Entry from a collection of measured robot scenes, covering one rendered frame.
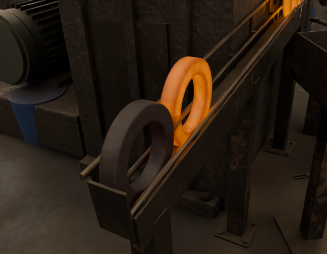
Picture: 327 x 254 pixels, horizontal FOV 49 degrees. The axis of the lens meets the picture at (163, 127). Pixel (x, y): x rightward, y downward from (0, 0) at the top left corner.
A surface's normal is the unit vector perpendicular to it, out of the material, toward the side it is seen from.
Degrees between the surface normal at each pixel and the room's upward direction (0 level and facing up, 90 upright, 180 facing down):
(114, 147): 51
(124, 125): 28
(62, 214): 0
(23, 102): 0
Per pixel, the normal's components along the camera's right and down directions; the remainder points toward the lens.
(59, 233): -0.05, -0.87
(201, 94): -0.50, 0.33
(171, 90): -0.42, -0.18
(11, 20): 0.45, -0.59
